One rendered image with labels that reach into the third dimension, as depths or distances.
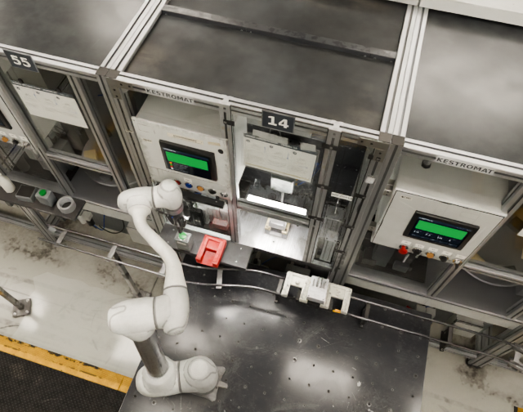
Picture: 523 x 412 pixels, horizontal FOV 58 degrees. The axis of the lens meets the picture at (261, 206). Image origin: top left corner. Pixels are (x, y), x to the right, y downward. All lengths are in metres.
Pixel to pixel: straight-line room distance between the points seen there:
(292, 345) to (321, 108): 1.43
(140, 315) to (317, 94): 1.10
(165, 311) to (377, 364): 1.31
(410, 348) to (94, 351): 2.10
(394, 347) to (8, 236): 2.99
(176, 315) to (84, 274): 1.96
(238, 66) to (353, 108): 0.48
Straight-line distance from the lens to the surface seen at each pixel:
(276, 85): 1.85
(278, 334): 2.73
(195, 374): 2.41
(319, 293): 2.56
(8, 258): 4.10
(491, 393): 3.70
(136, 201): 2.19
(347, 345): 2.76
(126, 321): 1.96
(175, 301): 1.95
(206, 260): 2.63
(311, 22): 2.14
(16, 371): 3.73
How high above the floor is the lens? 3.30
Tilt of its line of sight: 59 degrees down
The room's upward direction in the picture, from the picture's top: 1 degrees clockwise
